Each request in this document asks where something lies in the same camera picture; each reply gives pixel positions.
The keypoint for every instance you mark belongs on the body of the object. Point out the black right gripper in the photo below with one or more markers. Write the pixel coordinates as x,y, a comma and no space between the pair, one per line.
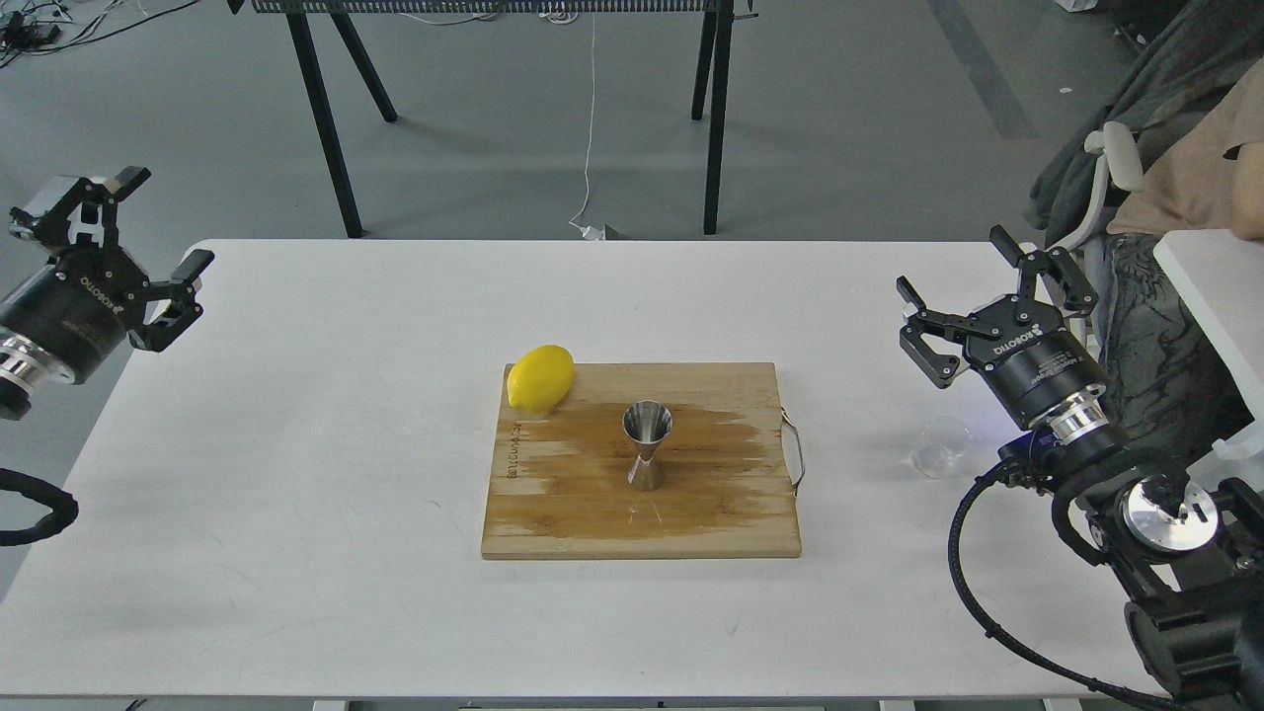
1032,360

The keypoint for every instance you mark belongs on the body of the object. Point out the person in tan shirt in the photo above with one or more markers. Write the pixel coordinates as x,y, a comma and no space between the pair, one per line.
1166,384

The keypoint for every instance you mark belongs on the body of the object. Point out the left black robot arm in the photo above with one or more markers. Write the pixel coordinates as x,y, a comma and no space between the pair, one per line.
19,401

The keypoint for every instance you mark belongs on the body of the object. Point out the grey jacket on chair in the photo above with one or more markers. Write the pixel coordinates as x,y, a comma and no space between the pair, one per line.
1183,72

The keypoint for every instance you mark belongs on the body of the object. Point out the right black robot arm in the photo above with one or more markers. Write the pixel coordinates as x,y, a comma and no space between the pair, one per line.
1188,559

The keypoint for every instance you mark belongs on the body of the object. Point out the steel double jigger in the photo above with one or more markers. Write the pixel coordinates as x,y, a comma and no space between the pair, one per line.
647,423

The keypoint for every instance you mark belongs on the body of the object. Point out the white side table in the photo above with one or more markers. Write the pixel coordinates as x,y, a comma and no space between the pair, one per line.
1220,278

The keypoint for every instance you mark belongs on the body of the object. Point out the yellow lemon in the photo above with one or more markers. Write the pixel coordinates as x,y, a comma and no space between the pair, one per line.
540,380

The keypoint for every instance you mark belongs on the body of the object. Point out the white office chair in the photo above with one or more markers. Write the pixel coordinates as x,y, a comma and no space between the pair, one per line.
1103,166

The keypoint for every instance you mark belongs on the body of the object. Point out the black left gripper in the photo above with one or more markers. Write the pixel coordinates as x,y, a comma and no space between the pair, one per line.
63,322

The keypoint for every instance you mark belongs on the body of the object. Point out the clear glass measuring cup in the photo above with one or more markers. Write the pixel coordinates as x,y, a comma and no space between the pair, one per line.
939,449

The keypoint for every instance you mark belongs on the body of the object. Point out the wooden cutting board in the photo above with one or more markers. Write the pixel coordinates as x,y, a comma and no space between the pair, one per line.
558,488

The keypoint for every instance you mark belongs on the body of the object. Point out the black metal table frame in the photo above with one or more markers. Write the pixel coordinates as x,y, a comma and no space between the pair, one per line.
454,79

